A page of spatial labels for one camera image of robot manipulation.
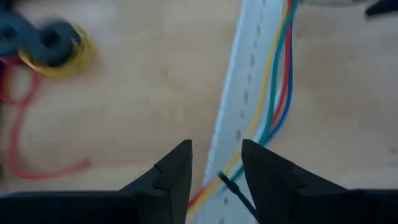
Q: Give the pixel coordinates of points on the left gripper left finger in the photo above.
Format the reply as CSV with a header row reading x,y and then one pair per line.
x,y
140,205

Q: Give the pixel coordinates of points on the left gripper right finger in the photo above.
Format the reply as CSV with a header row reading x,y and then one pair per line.
x,y
295,202

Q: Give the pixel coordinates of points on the black zip tie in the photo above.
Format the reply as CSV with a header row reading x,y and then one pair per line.
x,y
236,191

